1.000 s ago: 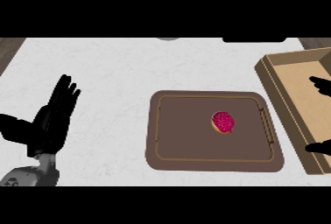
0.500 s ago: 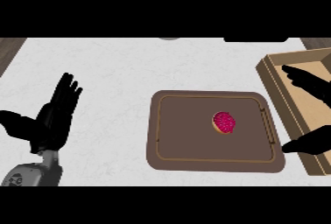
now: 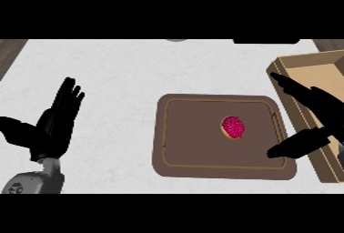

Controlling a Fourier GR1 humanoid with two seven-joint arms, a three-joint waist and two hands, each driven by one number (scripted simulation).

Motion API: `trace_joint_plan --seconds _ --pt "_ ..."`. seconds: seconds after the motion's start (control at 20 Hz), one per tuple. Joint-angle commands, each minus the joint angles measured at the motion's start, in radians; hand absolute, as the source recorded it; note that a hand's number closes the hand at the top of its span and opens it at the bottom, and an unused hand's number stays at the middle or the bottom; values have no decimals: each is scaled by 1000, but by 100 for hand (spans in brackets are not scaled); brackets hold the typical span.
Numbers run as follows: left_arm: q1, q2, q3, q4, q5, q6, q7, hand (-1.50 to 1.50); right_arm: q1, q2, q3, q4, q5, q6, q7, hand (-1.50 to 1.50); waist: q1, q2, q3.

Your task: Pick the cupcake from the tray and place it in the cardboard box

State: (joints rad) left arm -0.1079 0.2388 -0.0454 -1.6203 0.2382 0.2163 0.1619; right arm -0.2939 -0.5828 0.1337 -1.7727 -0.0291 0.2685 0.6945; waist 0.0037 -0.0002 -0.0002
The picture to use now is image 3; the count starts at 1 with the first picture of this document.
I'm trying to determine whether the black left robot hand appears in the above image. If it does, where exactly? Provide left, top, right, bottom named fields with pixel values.
left=0, top=76, right=86, bottom=163

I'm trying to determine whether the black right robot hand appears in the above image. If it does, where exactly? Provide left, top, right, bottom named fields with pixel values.
left=266, top=72, right=344, bottom=159

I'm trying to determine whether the open cardboard box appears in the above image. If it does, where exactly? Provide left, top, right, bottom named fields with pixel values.
left=266, top=49, right=344, bottom=184

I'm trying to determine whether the brown rectangular tray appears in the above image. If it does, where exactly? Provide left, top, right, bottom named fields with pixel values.
left=151, top=93, right=299, bottom=181

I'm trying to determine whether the black appliance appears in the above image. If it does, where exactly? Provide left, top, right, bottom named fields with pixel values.
left=232, top=39, right=301, bottom=46

